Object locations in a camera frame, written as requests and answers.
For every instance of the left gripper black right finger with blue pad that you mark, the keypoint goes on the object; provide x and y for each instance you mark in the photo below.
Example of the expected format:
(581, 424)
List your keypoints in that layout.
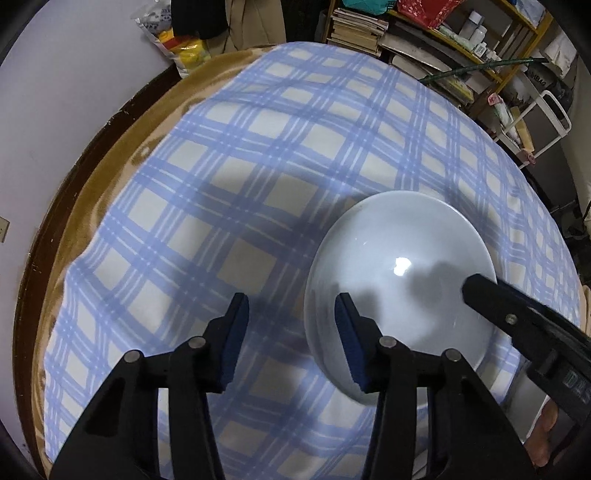
(469, 435)

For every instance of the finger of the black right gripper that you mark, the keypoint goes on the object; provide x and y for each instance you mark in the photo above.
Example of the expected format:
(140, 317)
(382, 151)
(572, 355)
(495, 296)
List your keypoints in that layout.
(558, 353)

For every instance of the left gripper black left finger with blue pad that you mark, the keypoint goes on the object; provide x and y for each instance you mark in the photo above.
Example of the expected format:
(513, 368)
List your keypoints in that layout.
(116, 435)

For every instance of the pale blue ceramic bowl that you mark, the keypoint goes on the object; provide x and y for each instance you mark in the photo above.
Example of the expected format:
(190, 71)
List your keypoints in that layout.
(403, 257)

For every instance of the bare hand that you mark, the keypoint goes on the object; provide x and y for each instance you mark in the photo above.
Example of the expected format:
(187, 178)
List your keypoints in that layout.
(538, 443)

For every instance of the white metal rack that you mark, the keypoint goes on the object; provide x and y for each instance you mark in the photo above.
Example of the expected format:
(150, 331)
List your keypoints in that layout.
(529, 132)

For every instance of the blue white plaid cloth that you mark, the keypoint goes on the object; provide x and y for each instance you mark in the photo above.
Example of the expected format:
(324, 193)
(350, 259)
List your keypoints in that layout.
(237, 197)

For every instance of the brown blanket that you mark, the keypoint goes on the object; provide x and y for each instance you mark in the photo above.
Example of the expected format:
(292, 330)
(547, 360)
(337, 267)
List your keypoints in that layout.
(102, 171)

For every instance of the yellow metal shelf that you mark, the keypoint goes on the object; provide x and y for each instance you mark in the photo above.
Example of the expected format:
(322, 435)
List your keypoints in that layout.
(474, 53)

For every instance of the red basket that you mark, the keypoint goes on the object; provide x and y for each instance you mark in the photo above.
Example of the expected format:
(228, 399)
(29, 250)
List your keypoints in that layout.
(427, 13)

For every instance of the stack of old books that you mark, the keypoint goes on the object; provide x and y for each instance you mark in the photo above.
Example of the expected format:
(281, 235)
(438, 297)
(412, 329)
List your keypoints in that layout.
(356, 31)

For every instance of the yellow white snack bag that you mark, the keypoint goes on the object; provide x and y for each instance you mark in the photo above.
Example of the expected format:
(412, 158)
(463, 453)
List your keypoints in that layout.
(187, 53)

